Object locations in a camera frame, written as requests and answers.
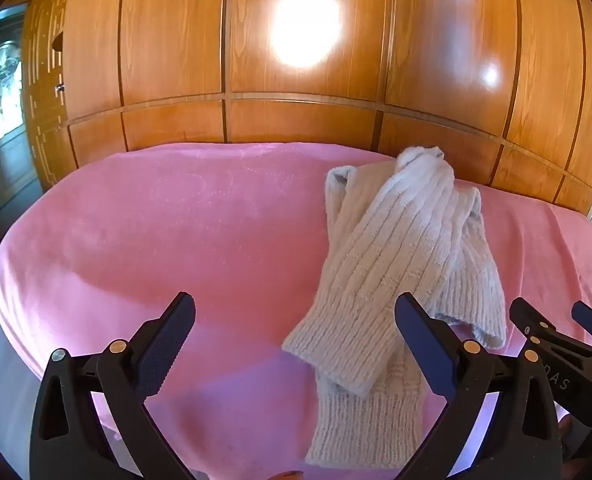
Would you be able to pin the white knit sweater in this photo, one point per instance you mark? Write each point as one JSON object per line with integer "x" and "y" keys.
{"x": 400, "y": 240}

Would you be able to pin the wooden wardrobe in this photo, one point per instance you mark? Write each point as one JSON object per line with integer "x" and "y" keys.
{"x": 326, "y": 35}

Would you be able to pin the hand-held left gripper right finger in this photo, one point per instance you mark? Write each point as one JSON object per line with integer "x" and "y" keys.
{"x": 418, "y": 345}

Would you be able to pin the dark door with glass pane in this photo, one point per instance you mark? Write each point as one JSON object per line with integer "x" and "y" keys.
{"x": 1, "y": 110}

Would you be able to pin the pink blanket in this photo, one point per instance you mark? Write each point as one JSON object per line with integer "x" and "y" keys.
{"x": 151, "y": 240}

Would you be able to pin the carved wooden door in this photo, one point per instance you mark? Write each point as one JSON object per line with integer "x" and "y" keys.
{"x": 43, "y": 85}

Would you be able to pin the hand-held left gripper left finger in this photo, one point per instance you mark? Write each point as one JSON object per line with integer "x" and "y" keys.
{"x": 168, "y": 340}

